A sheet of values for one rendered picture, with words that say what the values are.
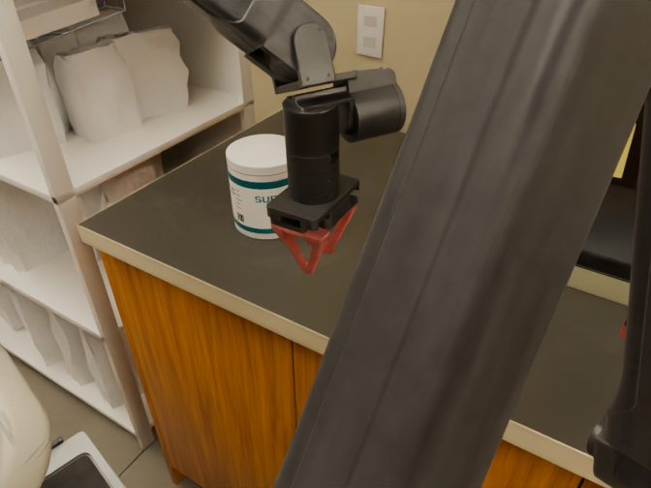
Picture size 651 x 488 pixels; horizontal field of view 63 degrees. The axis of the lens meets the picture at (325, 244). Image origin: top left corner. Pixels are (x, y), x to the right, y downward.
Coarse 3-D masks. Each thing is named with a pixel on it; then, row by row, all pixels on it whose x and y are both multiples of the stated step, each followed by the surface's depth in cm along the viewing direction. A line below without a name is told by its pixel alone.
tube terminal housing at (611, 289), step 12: (576, 276) 83; (588, 276) 82; (600, 276) 81; (576, 288) 84; (588, 288) 83; (600, 288) 82; (612, 288) 81; (624, 288) 80; (612, 300) 82; (624, 300) 81
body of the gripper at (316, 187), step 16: (288, 160) 56; (304, 160) 54; (320, 160) 54; (336, 160) 56; (288, 176) 57; (304, 176) 55; (320, 176) 55; (336, 176) 57; (352, 176) 62; (288, 192) 59; (304, 192) 56; (320, 192) 56; (336, 192) 58; (272, 208) 57; (288, 208) 57; (304, 208) 56; (320, 208) 56; (304, 224) 55
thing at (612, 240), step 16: (640, 112) 66; (640, 128) 67; (640, 144) 68; (624, 176) 71; (608, 192) 73; (624, 192) 72; (608, 208) 74; (624, 208) 73; (608, 224) 75; (624, 224) 74; (592, 240) 78; (608, 240) 76; (624, 240) 75; (592, 256) 79; (608, 256) 78; (624, 256) 76; (608, 272) 79; (624, 272) 78
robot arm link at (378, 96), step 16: (304, 32) 49; (320, 32) 49; (304, 48) 49; (320, 48) 50; (304, 64) 49; (320, 64) 50; (272, 80) 56; (304, 80) 49; (320, 80) 50; (336, 80) 52; (352, 80) 54; (368, 80) 54; (384, 80) 55; (368, 96) 54; (384, 96) 55; (400, 96) 55; (368, 112) 54; (384, 112) 55; (400, 112) 55; (368, 128) 55; (384, 128) 56; (400, 128) 57
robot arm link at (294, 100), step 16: (288, 96) 54; (304, 96) 52; (320, 96) 53; (336, 96) 53; (352, 96) 53; (288, 112) 52; (304, 112) 51; (320, 112) 51; (336, 112) 53; (352, 112) 54; (288, 128) 53; (304, 128) 52; (320, 128) 52; (336, 128) 54; (352, 128) 55; (288, 144) 54; (304, 144) 53; (320, 144) 53; (336, 144) 55
